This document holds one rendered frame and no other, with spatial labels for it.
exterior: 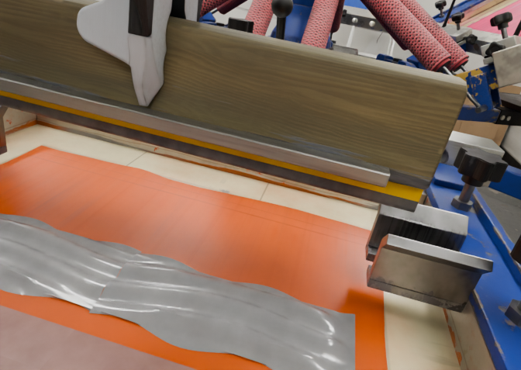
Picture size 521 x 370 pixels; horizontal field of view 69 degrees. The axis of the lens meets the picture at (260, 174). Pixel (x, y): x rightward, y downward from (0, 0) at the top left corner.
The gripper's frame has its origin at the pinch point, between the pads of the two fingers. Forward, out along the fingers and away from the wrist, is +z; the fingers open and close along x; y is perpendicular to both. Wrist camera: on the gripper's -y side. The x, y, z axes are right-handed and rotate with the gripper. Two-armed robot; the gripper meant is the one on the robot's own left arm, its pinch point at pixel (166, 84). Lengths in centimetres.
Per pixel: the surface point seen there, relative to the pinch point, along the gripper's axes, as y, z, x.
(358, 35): -24, 17, -413
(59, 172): 14.0, 13.6, -5.1
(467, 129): -158, 86, -400
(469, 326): -25.6, 10.8, 4.1
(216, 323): -8.7, 12.7, 8.8
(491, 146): -33.2, 4.8, -23.3
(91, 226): 5.4, 13.6, 1.8
